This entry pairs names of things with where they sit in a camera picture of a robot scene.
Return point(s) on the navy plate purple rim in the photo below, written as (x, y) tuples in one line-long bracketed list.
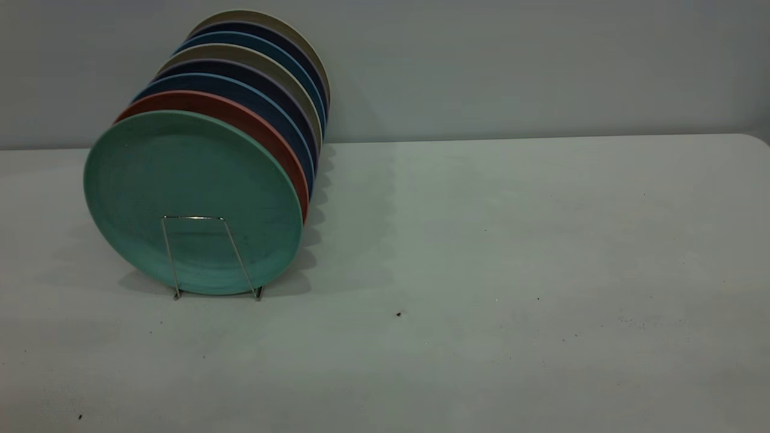
[(277, 35), (252, 75)]

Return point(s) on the blue plate light-blue rim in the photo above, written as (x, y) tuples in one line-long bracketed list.
[(240, 90)]

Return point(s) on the teal blue round plate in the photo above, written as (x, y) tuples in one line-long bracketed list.
[(271, 48)]

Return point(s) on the beige round plate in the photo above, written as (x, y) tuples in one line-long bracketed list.
[(258, 58), (258, 16)]

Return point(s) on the pink round plate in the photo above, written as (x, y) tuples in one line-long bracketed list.
[(264, 129)]

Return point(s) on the green round plate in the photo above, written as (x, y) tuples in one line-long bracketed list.
[(192, 198)]

